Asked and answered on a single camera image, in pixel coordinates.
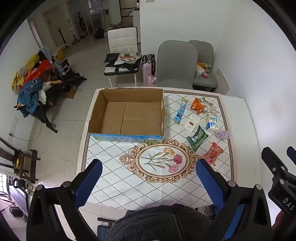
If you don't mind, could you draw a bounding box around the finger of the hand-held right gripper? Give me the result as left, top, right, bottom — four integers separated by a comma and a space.
261, 147, 289, 177
286, 146, 296, 163

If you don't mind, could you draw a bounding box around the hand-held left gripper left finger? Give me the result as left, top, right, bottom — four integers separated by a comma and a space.
26, 159, 103, 241

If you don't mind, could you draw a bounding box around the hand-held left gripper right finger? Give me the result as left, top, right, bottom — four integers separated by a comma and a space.
195, 159, 272, 241

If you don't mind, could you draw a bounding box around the red snack packet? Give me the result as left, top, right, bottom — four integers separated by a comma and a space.
203, 142, 224, 166

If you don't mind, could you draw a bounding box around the green snack packet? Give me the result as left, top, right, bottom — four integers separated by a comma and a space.
186, 125, 209, 152

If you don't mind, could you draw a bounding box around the purple cloth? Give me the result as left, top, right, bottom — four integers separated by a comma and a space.
215, 129, 231, 140

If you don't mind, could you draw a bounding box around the white blue carton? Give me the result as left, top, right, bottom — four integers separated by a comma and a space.
206, 113, 219, 132

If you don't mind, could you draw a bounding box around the white box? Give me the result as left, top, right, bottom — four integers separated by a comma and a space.
183, 113, 202, 133

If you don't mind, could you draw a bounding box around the blue tube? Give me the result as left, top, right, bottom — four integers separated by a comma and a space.
174, 97, 188, 126

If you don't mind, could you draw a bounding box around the orange snack packet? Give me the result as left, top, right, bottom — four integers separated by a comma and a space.
190, 98, 205, 115

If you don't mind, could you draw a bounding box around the dark wooden chair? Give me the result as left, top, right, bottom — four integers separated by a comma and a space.
0, 137, 41, 183

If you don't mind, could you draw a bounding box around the dark fleece clothing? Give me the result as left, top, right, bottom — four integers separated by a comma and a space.
105, 203, 213, 241

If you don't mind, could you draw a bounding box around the small cardboard box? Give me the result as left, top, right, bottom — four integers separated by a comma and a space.
63, 85, 78, 99

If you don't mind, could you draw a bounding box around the white board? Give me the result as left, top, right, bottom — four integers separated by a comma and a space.
214, 68, 230, 95

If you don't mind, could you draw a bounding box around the grey chair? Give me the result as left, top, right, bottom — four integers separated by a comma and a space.
188, 40, 218, 91
156, 40, 198, 90

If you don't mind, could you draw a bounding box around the white plush toy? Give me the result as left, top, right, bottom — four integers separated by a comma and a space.
38, 79, 63, 105

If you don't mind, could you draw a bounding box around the black exercise machine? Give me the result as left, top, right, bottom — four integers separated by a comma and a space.
14, 59, 87, 133

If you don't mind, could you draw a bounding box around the blue garment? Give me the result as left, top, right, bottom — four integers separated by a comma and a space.
17, 78, 44, 118

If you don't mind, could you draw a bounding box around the black bag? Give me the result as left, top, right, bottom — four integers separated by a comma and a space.
104, 61, 141, 74

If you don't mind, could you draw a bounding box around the red plastic bag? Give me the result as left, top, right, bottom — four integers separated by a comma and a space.
23, 60, 51, 85

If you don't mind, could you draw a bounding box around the black flat sleeve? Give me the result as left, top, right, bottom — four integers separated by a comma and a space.
104, 53, 121, 63

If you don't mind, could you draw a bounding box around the yellow garment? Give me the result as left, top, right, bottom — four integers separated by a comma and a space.
11, 54, 40, 94

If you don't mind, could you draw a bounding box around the pink suitcase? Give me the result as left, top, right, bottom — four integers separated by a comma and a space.
142, 54, 158, 85

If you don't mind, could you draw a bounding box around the yellow bag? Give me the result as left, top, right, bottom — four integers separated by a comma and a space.
54, 46, 67, 61

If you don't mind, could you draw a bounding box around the stack of papers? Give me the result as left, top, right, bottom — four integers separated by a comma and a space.
116, 51, 141, 62

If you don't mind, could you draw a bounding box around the white padded chair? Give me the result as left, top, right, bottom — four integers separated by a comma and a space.
103, 27, 142, 88

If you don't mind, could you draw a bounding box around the black backpack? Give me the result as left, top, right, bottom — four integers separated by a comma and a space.
94, 28, 105, 41

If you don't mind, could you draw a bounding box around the white cabinet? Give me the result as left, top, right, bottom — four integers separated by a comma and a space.
129, 9, 140, 26

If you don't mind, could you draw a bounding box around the black cable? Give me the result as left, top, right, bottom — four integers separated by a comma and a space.
9, 122, 42, 141

